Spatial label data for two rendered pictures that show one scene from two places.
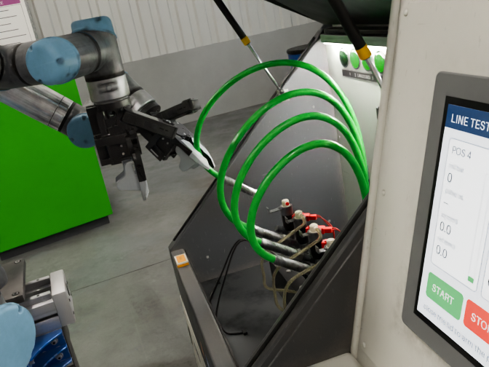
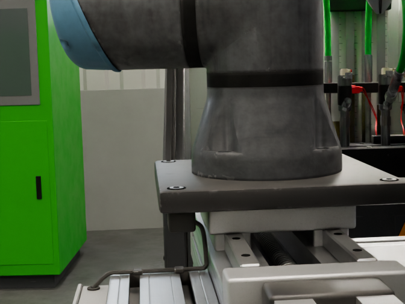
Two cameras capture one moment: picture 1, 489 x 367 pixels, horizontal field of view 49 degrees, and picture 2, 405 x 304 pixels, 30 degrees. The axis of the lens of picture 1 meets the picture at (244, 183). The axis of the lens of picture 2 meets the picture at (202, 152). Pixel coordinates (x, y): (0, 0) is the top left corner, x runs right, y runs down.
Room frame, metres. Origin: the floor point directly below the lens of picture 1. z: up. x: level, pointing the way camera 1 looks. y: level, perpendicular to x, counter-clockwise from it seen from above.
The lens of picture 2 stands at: (1.05, 1.43, 1.14)
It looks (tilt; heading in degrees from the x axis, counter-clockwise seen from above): 6 degrees down; 283
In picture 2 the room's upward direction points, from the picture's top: 2 degrees counter-clockwise
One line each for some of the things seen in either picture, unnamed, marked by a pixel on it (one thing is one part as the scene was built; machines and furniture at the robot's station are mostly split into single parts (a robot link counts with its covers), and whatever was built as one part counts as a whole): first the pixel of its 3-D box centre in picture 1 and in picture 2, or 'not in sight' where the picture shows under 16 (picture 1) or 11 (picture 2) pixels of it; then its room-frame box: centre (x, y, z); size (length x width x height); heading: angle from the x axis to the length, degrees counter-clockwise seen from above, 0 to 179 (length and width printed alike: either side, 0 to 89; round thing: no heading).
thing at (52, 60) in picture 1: (55, 60); not in sight; (0.96, 0.28, 1.53); 0.11 x 0.11 x 0.08; 66
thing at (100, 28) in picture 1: (97, 49); not in sight; (1.04, 0.22, 1.53); 0.09 x 0.08 x 0.11; 156
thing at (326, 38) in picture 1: (377, 40); not in sight; (1.17, -0.34, 1.43); 0.54 x 0.03 x 0.02; 13
